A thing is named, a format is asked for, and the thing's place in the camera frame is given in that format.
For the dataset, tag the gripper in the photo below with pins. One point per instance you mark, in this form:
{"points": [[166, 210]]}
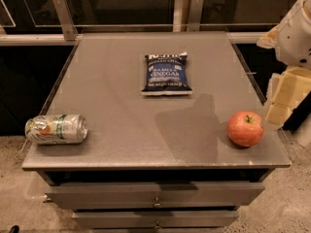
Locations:
{"points": [[295, 39]]}

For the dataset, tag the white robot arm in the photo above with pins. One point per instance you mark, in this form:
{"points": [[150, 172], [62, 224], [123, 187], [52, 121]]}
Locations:
{"points": [[291, 39]]}

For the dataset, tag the grey drawer cabinet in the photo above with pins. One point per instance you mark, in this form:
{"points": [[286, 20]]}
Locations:
{"points": [[133, 138]]}

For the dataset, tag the grey middle drawer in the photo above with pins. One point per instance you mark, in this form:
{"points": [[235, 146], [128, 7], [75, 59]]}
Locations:
{"points": [[163, 219]]}

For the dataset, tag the grey drawer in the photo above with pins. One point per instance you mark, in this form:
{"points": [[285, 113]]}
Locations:
{"points": [[104, 196], [163, 219]]}

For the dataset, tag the grey top drawer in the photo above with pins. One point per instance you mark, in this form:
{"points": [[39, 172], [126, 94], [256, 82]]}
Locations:
{"points": [[104, 196]]}

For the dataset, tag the red apple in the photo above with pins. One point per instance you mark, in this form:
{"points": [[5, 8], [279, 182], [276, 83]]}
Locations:
{"points": [[244, 128]]}

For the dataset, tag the blue salt vinegar chip bag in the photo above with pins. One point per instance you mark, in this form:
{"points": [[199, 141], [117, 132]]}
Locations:
{"points": [[166, 75]]}

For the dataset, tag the silver green soda can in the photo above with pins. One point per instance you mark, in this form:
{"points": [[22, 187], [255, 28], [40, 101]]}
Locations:
{"points": [[57, 129]]}

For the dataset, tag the clear acrylic barrier panel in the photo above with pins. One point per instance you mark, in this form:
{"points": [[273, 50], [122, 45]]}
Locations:
{"points": [[103, 12]]}

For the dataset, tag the right metal bracket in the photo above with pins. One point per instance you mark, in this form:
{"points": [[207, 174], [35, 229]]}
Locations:
{"points": [[187, 19]]}

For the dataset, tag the metal bracket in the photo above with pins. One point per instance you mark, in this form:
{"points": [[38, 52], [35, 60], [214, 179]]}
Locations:
{"points": [[66, 22], [187, 19]]}

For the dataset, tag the left metal bracket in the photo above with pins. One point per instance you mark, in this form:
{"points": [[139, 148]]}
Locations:
{"points": [[66, 22]]}

